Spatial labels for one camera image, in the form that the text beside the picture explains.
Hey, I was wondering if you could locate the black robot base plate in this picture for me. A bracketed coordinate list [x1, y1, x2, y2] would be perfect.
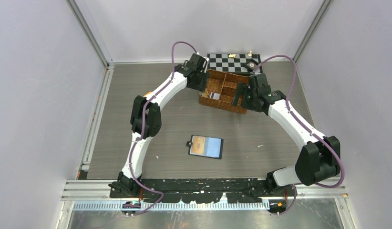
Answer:
[109, 177, 299, 205]

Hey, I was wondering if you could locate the woven wicker divided basket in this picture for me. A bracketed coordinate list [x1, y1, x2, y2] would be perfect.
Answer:
[198, 74, 248, 114]

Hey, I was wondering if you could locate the silver credit card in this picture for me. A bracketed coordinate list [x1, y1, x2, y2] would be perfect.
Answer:
[200, 89, 210, 98]

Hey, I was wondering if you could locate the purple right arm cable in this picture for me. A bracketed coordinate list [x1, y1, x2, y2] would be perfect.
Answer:
[252, 55, 346, 217]

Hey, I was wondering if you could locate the striped card in basket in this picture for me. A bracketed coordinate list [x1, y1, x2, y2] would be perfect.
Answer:
[209, 93, 221, 100]

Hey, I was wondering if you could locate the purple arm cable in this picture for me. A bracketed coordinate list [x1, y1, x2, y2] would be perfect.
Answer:
[128, 41, 200, 217]
[252, 55, 346, 217]

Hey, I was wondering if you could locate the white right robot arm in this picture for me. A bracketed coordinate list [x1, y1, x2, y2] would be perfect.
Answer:
[232, 73, 343, 196]

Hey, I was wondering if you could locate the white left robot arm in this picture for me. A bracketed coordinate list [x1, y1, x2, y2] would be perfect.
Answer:
[109, 53, 209, 198]

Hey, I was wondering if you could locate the black leather card holder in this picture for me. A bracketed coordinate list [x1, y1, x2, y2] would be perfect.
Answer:
[186, 135, 224, 159]

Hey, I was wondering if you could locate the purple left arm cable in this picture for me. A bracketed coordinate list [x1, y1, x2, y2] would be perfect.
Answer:
[128, 41, 200, 217]

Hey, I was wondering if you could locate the black white chessboard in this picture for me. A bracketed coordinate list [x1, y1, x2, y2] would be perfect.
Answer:
[207, 53, 263, 79]

